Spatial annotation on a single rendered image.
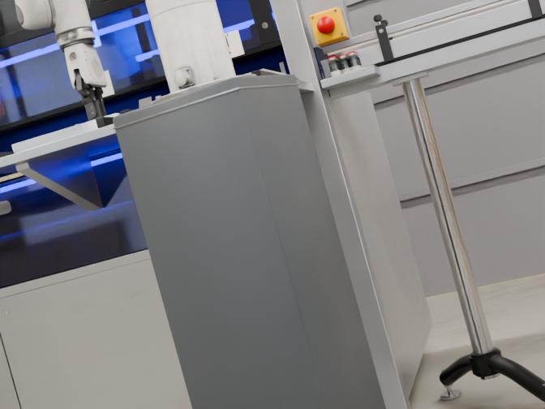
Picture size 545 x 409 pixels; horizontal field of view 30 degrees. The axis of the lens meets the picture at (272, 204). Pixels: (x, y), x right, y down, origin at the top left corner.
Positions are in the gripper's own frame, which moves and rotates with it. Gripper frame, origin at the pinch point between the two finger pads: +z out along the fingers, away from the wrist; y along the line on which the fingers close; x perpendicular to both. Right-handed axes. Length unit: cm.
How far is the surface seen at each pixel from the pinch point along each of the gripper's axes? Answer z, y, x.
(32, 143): 3.5, -6.8, 13.7
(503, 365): 82, 29, -71
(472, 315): 70, 35, -67
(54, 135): 3.4, -6.8, 8.2
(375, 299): 58, 20, -47
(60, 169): 10.1, 0.6, 12.3
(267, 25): -10.2, 18.7, -39.6
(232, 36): -10.1, 18.9, -30.7
